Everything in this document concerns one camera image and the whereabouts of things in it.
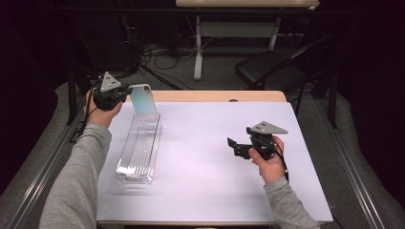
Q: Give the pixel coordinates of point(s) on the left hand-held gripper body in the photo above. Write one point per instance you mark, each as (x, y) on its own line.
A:
(110, 95)

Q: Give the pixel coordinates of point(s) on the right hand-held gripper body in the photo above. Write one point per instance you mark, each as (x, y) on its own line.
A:
(262, 143)

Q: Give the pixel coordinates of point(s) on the blue translucent phone case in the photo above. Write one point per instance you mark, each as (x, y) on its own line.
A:
(143, 101)

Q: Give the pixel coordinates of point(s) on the clear plastic container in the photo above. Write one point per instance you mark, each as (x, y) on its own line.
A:
(140, 149)

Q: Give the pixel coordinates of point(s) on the person's left hand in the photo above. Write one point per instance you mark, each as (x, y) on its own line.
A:
(102, 117)

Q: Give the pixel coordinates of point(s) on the person's right hand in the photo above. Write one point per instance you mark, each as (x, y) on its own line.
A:
(272, 168)

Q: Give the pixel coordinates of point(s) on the black metal stand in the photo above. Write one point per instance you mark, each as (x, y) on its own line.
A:
(71, 95)

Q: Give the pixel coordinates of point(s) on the white table sheet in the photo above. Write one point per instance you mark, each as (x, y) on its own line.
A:
(207, 178)

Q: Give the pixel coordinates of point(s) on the black folding chair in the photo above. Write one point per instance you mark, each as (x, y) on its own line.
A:
(270, 68)

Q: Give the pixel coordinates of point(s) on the black crossbar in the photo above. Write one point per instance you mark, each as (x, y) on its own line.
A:
(127, 10)

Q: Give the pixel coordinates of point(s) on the white desk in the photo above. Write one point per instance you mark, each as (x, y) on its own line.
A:
(198, 47)

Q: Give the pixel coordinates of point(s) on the metal floor rail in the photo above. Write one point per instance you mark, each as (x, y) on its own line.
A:
(353, 171)
(33, 187)

